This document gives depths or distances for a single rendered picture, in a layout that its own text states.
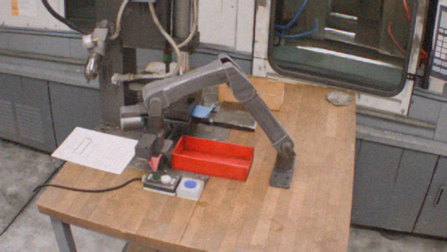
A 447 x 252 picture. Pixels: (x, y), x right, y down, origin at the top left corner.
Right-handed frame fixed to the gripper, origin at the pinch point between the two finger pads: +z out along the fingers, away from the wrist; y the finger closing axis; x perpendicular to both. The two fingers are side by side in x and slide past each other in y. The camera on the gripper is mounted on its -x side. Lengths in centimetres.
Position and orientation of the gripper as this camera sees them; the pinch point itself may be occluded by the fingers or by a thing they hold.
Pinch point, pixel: (155, 167)
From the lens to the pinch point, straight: 157.2
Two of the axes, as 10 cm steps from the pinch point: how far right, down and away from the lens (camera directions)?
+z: -0.5, 8.5, 5.2
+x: 2.4, -5.0, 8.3
